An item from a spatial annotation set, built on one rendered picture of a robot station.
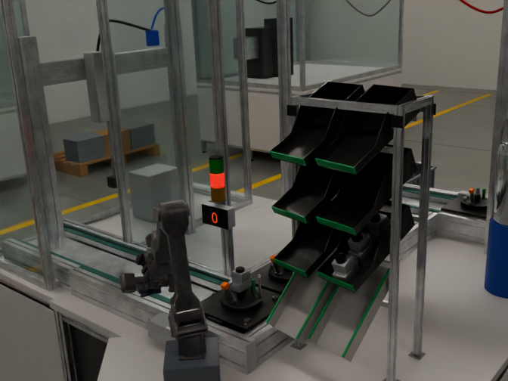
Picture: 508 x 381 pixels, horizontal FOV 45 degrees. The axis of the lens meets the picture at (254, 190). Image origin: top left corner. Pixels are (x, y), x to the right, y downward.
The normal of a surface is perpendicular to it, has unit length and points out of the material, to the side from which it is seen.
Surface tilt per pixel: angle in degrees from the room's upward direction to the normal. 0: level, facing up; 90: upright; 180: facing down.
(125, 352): 0
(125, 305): 90
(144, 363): 0
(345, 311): 45
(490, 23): 90
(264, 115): 90
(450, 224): 90
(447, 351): 0
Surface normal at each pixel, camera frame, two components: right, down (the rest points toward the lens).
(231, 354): -0.64, 0.26
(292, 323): -0.57, -0.51
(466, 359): -0.04, -0.95
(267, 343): 0.77, 0.17
